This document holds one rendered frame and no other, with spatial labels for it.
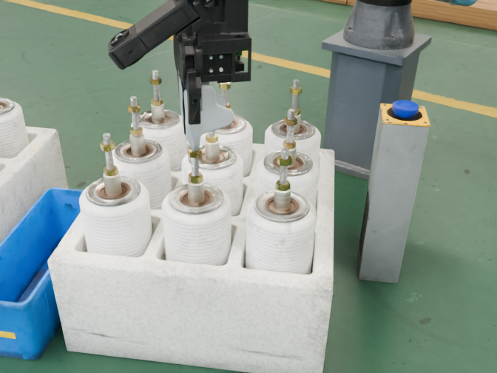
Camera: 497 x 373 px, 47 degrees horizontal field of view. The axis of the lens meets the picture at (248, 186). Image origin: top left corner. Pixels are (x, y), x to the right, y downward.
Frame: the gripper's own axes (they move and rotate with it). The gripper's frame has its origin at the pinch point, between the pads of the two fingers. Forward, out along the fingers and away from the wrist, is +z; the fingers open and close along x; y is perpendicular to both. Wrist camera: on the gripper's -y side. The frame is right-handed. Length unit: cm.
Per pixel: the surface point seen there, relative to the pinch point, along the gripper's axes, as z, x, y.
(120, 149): 9.1, 16.5, -8.5
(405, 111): 1.8, 5.0, 33.9
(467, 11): 29, 143, 141
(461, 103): 35, 70, 93
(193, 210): 9.1, -3.0, -0.3
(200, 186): 6.7, -1.0, 1.0
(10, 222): 23.8, 22.0, -28.1
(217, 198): 9.1, -1.0, 3.4
